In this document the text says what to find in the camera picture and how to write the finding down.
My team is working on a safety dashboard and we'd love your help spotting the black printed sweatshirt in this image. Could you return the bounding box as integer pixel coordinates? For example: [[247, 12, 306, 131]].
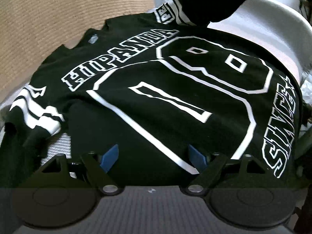
[[1, 0, 302, 188]]

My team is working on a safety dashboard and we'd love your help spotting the woven tan upright mattress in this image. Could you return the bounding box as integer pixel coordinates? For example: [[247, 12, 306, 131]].
[[1, 0, 154, 99]]

